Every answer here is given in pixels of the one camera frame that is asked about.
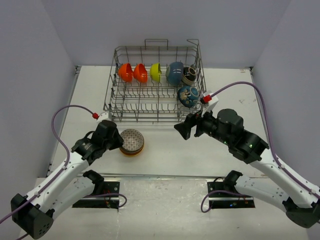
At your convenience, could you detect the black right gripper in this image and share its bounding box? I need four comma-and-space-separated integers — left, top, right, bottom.
174, 103, 233, 146

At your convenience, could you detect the mint green bowl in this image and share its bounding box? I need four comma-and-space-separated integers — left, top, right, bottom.
119, 146, 144, 152

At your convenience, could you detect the brown patterned white bowl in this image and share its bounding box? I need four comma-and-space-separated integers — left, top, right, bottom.
120, 128, 145, 151

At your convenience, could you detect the yellow ribbed bowl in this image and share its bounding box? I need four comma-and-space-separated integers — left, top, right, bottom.
120, 150, 143, 158

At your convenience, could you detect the grey wire dish rack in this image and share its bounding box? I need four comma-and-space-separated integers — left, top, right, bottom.
103, 39, 207, 123

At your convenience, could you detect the lime green bowl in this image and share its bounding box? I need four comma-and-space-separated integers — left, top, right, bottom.
149, 62, 162, 82

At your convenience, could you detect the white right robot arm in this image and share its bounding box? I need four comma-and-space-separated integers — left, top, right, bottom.
174, 109, 320, 229

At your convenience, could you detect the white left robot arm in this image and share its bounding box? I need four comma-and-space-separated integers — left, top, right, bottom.
10, 120, 124, 240

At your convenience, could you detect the blue floral bowl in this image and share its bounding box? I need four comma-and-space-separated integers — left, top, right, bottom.
177, 85, 200, 108

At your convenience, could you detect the black striped bowl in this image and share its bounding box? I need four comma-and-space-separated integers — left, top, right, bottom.
181, 67, 196, 86

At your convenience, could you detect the dark blue glazed bowl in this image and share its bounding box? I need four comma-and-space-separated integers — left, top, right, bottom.
165, 61, 184, 87

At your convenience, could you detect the orange bowl far left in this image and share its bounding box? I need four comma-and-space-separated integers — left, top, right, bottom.
118, 63, 133, 83

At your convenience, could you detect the orange bowl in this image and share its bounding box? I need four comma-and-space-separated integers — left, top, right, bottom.
118, 63, 133, 83
133, 63, 148, 83

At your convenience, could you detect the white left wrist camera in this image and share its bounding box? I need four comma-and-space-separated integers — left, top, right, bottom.
92, 111, 112, 122

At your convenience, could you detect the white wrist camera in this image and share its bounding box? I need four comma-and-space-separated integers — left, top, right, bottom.
199, 90, 219, 117
92, 111, 112, 122

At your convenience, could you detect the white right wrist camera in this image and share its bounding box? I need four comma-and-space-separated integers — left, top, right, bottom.
199, 90, 219, 117

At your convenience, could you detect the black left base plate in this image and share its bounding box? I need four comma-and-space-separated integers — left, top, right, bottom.
72, 181, 120, 210

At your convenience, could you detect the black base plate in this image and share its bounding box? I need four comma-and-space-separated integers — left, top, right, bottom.
72, 181, 120, 210
208, 192, 256, 209

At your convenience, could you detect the right aluminium table rail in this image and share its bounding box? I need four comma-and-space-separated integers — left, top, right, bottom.
248, 66, 280, 178

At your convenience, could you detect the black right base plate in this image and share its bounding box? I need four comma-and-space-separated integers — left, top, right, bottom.
208, 192, 256, 209

